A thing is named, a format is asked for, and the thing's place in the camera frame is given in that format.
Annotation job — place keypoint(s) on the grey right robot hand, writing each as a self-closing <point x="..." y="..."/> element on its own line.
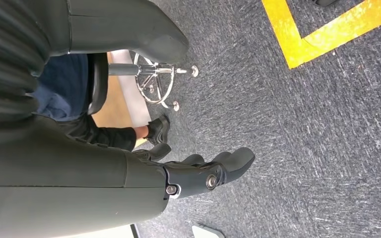
<point x="62" y="184"/>

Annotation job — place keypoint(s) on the person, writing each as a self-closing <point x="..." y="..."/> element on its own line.
<point x="62" y="88"/>

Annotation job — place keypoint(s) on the white flat panel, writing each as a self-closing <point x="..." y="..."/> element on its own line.
<point x="111" y="234"/>

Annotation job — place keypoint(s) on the white edged wooden board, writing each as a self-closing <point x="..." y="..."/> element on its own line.
<point x="134" y="98"/>

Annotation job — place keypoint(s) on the chrome stool with black seat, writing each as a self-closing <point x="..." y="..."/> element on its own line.
<point x="124" y="69"/>

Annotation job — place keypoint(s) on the white angular plate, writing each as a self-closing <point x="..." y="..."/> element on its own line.
<point x="205" y="233"/>

